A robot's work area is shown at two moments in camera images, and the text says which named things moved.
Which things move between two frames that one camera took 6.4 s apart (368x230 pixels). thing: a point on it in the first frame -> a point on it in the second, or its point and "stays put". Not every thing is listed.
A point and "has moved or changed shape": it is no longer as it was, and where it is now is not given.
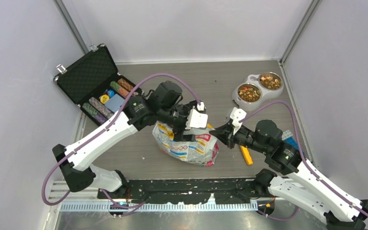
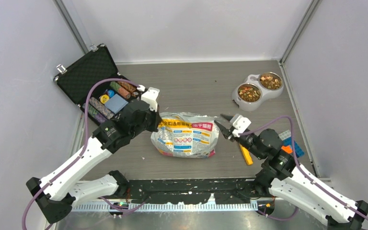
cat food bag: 203,152 has moved or changed shape
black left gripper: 178,132 -> 155,119
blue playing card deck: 115,102 stays put
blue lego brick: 291,141 stays put
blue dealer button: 110,93 stays put
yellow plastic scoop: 247,155 stays put
